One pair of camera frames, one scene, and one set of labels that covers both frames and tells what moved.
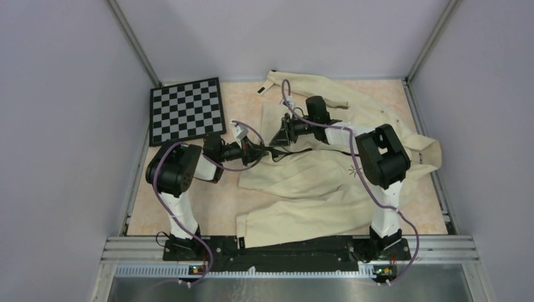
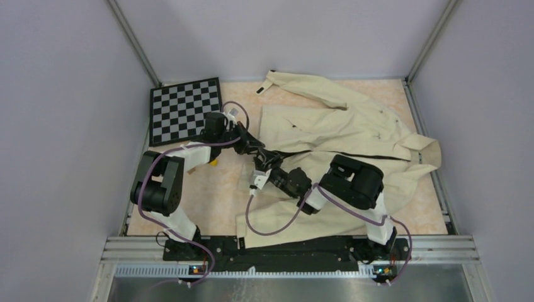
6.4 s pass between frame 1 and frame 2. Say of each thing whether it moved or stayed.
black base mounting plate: stayed
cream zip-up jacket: stayed
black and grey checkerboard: stayed
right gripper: moved
